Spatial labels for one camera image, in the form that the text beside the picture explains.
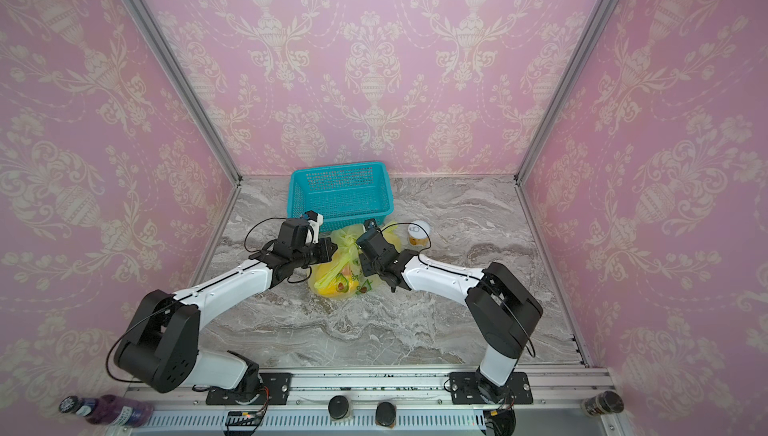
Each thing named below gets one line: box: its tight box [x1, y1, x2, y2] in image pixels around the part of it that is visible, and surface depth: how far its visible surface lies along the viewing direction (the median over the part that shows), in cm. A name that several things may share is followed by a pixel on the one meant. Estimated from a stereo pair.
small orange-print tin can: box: [407, 220, 431, 248], surface depth 101 cm
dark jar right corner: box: [581, 390, 625, 417], surface depth 66 cm
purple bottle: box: [59, 394, 154, 427], surface depth 64 cm
